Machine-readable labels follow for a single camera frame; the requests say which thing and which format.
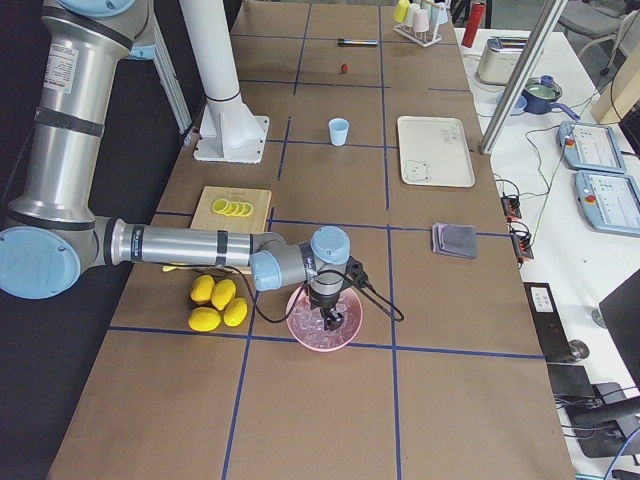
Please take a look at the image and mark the upper teach pendant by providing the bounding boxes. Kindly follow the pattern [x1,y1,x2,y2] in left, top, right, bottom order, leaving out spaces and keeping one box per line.
[558,121,627,174]

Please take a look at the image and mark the lemon slices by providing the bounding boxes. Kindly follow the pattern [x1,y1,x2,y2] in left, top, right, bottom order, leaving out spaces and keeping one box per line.
[211,198,254,218]

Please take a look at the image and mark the black monitor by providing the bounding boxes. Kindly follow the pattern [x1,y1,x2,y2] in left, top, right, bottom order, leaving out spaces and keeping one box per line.
[599,271,640,386]

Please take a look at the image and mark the wooden cutting board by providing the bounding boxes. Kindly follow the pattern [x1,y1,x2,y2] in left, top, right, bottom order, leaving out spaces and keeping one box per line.
[190,186,271,234]

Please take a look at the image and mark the lower teach pendant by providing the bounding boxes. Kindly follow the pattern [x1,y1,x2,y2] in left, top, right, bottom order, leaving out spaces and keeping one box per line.
[574,170,639,237]

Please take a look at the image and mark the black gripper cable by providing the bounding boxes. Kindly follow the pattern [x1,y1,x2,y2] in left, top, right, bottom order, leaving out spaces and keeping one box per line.
[242,272,405,325]

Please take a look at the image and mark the aluminium frame post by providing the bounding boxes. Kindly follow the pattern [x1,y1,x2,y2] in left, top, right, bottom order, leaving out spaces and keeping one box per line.
[479,0,568,154]

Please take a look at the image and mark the steel muddler black tip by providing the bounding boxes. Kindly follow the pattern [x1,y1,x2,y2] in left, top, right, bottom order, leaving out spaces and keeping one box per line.
[337,38,379,47]

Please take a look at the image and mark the yellow lemon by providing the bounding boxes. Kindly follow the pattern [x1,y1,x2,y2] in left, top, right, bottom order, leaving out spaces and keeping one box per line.
[190,275,215,305]
[223,298,249,327]
[188,307,222,332]
[210,279,237,310]

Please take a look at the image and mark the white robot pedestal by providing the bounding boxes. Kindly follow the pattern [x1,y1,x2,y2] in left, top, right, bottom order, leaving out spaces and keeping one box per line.
[180,0,270,164]

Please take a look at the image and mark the pink cup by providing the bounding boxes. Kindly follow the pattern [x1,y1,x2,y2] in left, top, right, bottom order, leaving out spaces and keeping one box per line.
[411,9,430,34]

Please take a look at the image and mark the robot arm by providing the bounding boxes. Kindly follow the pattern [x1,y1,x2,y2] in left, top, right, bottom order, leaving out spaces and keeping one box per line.
[1,1,362,331]

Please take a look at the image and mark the white cup rack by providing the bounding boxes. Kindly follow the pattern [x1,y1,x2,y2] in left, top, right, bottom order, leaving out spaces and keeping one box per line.
[392,0,449,47]

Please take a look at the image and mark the light blue cup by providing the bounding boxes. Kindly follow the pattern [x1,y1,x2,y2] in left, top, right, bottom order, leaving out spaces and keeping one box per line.
[328,118,350,147]

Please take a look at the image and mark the red cylinder bottle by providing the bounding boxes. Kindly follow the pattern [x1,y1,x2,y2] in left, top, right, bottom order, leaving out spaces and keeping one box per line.
[461,1,486,48]

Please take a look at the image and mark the blue pot with lid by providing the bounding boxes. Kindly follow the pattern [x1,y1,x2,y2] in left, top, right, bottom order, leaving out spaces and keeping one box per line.
[522,75,580,120]

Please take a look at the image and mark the folded grey purple cloth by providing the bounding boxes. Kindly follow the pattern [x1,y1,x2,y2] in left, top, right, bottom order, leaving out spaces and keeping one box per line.
[432,223,477,259]

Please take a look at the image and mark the blue bowl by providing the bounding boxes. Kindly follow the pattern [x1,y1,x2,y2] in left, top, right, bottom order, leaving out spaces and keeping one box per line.
[495,92,529,117]

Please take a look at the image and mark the cream tray with bear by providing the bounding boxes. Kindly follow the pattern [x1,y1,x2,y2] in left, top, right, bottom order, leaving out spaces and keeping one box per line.
[397,115,475,188]

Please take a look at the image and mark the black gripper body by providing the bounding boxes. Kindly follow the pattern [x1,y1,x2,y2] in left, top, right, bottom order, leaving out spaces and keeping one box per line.
[320,307,341,320]

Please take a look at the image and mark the pink bowl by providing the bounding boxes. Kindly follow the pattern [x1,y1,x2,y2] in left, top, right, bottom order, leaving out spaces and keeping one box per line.
[285,284,364,354]

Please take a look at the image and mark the clear ice cubes pile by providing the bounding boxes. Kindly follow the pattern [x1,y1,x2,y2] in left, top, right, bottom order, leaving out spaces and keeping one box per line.
[292,294,358,346]

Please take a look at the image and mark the yellow cup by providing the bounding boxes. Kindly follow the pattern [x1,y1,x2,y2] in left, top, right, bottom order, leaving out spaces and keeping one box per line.
[392,0,411,24]

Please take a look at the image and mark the teach pendant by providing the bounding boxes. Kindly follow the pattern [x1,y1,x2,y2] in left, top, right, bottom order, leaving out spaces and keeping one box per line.
[574,170,639,237]
[558,121,627,174]

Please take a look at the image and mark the yellow knife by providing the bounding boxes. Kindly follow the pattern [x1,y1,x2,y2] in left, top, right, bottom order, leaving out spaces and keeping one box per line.
[161,265,196,273]

